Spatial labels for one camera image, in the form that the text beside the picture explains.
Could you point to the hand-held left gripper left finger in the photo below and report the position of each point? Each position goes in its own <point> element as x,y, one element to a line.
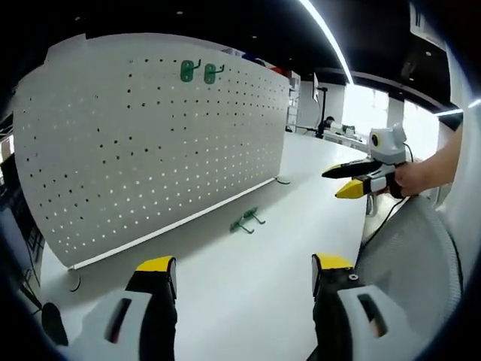
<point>158,304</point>

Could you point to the white perforated mounting plate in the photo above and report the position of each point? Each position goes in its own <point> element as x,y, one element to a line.
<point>150,150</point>

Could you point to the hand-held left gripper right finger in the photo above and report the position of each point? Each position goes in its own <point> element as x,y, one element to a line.
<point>330,301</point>

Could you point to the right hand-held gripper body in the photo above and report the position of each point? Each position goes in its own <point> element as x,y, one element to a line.
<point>391,148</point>

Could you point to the black computer mouse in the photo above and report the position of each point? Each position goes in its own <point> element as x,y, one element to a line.
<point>54,323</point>

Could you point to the black tripod stand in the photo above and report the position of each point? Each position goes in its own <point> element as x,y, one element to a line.
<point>322,113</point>

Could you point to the long ceiling light strip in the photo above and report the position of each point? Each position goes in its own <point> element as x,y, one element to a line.
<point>451,111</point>
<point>332,41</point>

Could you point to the person's right hand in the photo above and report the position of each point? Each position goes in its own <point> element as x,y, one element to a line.
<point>409,180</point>

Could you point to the ceiling air conditioner vent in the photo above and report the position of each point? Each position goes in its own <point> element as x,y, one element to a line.
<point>421,19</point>

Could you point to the tripod-mounted monitor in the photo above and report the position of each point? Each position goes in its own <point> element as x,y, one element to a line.
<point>315,88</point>

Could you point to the green hook assembly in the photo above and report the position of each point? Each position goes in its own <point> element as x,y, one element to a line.
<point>235,225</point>
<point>248,214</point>
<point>209,74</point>
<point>186,71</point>

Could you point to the grey metal shelf rack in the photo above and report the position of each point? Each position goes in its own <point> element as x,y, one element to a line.
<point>293,101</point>

